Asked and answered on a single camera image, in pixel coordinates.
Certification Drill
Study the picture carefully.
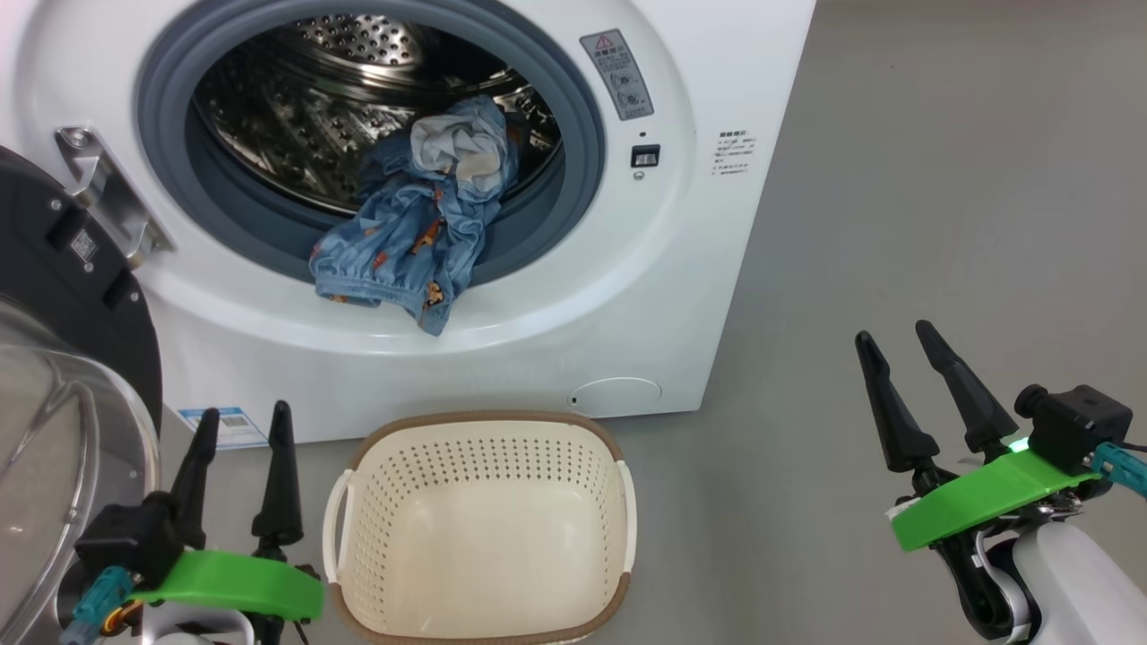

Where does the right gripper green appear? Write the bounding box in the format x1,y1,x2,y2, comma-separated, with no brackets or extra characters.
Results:
854,320,1103,552

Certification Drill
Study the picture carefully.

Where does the grey warning sticker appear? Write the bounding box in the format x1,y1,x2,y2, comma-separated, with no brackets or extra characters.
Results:
580,30,655,121

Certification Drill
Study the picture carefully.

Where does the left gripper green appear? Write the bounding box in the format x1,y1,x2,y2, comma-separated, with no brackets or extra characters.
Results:
130,400,325,621

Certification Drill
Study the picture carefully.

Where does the round white filter cover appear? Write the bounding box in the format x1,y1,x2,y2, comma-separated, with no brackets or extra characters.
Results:
571,377,664,417

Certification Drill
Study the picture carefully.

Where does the blue energy label sticker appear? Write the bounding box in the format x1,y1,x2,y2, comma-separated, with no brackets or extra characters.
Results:
177,406,270,451

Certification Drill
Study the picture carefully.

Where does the cream perforated plastic laundry basket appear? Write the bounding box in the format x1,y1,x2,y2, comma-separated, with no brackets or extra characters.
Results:
323,411,637,645

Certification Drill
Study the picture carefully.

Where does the washing machine glass door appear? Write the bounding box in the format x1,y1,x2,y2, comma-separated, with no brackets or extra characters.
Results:
0,143,164,645

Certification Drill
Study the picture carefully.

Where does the white front-load washing machine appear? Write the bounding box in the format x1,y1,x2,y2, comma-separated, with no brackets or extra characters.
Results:
0,0,818,444

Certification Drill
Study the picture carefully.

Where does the blue cartoon print garment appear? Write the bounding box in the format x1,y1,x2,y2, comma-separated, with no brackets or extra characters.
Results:
309,148,503,337

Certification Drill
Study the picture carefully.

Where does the silver metal door hinge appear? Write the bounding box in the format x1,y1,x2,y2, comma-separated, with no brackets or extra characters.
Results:
54,125,176,270

